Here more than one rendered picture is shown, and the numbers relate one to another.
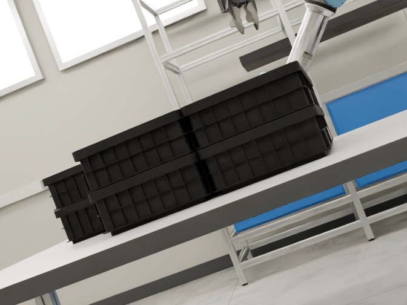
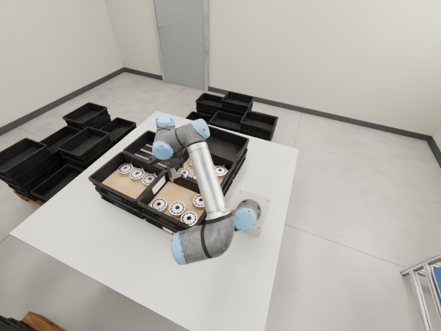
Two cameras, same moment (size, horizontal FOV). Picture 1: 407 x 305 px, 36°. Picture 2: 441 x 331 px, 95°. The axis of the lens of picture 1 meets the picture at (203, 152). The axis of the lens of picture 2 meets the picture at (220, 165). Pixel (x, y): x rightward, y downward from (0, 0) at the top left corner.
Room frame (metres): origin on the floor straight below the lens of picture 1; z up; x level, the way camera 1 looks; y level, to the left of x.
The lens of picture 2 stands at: (2.43, -0.91, 1.96)
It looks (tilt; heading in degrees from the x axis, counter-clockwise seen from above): 46 degrees down; 101
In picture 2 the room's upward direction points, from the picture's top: 4 degrees clockwise
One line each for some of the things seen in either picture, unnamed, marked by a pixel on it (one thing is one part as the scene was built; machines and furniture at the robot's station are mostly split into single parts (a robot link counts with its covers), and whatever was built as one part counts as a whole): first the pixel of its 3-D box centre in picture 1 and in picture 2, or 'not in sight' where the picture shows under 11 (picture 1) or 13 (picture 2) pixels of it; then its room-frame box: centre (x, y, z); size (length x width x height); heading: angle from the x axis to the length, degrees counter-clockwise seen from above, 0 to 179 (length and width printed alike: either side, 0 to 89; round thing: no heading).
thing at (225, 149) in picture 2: (109, 176); (220, 147); (2.19, 0.33, 0.87); 0.40 x 0.30 x 0.11; 168
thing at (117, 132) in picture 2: not in sight; (119, 139); (0.82, 0.76, 0.31); 0.40 x 0.30 x 0.34; 81
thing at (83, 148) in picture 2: not in sight; (92, 155); (0.76, 0.36, 0.37); 0.40 x 0.30 x 0.45; 81
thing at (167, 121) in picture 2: not in sight; (166, 129); (2.07, -0.28, 1.45); 0.09 x 0.08 x 0.11; 107
